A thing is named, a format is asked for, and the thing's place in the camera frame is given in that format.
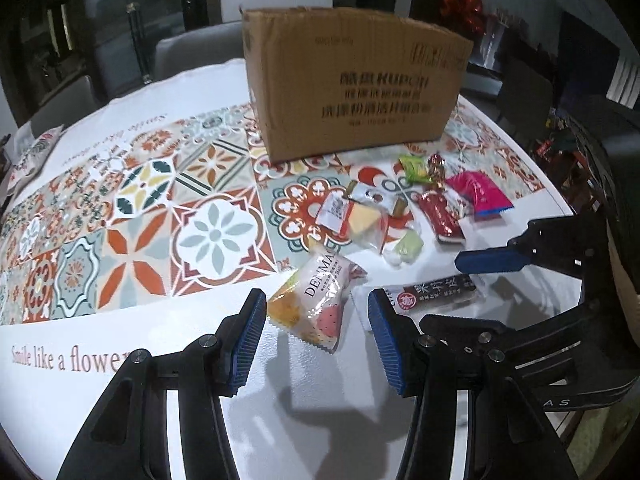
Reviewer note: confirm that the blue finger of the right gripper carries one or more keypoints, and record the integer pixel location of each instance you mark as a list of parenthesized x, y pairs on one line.
[(491, 260)]

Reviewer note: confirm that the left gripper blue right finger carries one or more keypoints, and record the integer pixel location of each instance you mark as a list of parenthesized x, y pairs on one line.
[(395, 337)]

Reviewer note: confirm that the yellow sandwich cake packet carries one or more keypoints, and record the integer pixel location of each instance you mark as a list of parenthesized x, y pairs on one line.
[(363, 225)]

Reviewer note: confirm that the grey dining chair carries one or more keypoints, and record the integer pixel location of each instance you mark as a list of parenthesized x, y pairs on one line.
[(200, 47), (67, 107)]

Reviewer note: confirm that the brown cardboard box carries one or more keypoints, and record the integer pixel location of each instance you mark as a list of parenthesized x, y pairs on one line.
[(326, 80)]

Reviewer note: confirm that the dark long snack bar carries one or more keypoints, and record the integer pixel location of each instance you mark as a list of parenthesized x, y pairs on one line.
[(438, 296)]

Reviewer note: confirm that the small red gold candy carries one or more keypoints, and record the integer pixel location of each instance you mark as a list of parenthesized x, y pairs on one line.
[(436, 169)]

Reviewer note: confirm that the dark chair right side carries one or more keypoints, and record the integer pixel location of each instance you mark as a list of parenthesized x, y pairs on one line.
[(524, 100)]

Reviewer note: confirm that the red snack packet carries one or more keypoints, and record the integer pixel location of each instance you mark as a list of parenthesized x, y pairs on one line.
[(446, 228)]

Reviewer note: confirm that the Delimas pastry snack packet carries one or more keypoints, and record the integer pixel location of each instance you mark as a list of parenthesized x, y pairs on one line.
[(310, 304)]

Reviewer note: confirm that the small green candy packet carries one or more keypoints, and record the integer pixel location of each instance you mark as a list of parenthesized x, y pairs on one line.
[(415, 169)]

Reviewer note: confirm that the grey dining chair left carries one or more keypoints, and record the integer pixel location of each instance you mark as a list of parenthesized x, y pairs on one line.
[(67, 107)]

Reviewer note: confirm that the glass sliding door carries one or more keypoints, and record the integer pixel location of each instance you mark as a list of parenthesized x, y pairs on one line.
[(126, 33)]

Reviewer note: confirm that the pink snack packet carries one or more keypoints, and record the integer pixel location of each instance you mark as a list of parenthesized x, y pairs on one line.
[(478, 189)]

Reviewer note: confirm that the red foil balloons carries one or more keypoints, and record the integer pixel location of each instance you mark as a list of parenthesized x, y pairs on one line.
[(465, 17)]

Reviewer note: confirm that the patterned table runner cloth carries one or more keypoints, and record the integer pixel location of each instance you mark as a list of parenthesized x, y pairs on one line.
[(197, 204)]

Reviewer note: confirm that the pale green cake packet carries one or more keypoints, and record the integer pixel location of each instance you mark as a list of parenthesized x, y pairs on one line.
[(406, 251)]

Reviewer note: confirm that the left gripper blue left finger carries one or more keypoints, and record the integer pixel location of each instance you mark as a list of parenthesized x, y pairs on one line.
[(239, 336)]

